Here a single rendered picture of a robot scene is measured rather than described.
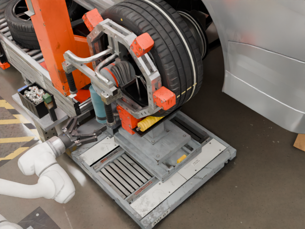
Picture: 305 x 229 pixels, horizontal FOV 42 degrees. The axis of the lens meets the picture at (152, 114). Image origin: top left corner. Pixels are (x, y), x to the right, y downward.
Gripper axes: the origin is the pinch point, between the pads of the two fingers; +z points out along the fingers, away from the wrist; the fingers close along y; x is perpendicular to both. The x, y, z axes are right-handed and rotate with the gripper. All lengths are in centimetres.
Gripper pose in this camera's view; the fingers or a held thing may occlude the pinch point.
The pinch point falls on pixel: (95, 120)
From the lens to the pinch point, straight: 195.8
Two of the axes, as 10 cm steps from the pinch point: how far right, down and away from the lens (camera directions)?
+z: 7.4, -5.1, 4.4
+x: -0.6, -7.0, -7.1
